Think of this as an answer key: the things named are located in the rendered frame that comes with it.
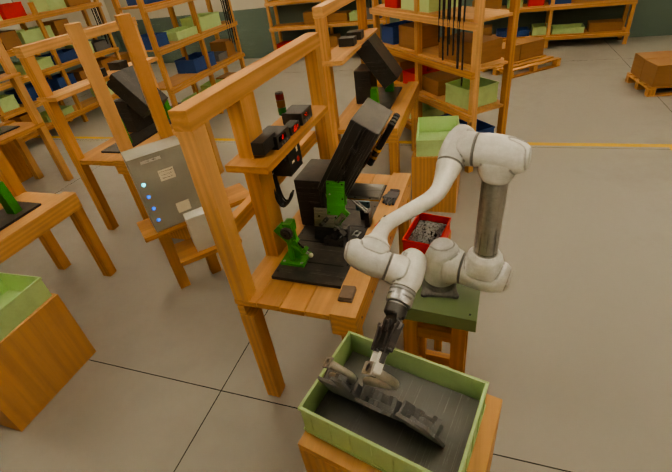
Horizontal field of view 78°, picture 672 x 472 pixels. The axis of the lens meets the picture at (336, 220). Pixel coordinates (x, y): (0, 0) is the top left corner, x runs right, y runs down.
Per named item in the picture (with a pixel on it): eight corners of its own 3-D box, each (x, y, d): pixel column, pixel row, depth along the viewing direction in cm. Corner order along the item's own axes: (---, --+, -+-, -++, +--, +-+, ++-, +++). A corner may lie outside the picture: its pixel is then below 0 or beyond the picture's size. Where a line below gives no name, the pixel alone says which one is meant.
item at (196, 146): (336, 172, 336) (320, 45, 282) (248, 301, 222) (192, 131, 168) (326, 171, 339) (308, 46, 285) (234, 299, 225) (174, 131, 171)
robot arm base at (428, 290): (455, 269, 218) (456, 261, 215) (459, 299, 200) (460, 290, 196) (420, 268, 221) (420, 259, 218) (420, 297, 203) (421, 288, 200)
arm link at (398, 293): (399, 282, 136) (393, 298, 134) (421, 295, 139) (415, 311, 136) (385, 285, 144) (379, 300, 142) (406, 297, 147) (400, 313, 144)
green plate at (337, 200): (349, 211, 253) (348, 178, 246) (345, 216, 245) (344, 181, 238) (331, 210, 256) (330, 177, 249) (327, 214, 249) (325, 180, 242)
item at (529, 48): (528, 58, 847) (531, 35, 823) (559, 65, 784) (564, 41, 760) (480, 71, 816) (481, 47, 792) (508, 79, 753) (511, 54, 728)
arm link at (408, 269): (414, 300, 145) (379, 286, 148) (427, 262, 152) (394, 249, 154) (420, 291, 136) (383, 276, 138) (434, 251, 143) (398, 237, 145)
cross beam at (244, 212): (317, 141, 315) (315, 130, 310) (228, 244, 215) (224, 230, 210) (311, 141, 316) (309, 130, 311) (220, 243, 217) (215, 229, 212)
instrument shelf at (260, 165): (328, 110, 275) (327, 105, 273) (268, 174, 206) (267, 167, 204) (294, 110, 283) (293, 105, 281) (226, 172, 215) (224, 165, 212)
